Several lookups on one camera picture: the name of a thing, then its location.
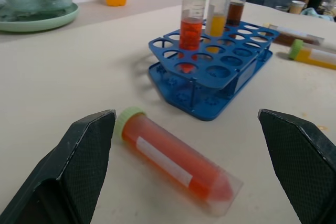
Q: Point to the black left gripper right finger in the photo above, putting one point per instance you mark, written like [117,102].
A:
[302,166]

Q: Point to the brown liquid tube cream cap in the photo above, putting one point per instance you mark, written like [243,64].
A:
[237,6]
[291,36]

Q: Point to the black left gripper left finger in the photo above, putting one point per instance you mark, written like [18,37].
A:
[65,171]

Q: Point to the yellow liquid tube green cap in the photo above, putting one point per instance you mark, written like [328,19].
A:
[312,54]
[218,16]

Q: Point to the blue tube rack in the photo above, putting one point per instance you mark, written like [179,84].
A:
[225,58]

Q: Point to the crumpled clear plastic wrap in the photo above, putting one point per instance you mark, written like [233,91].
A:
[34,2]

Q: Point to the red liquid tube green cap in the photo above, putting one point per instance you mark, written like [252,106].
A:
[173,159]
[190,24]

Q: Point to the paper cup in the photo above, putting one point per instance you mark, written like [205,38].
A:
[296,6]

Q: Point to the light green plate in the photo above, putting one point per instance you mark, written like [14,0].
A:
[39,19]

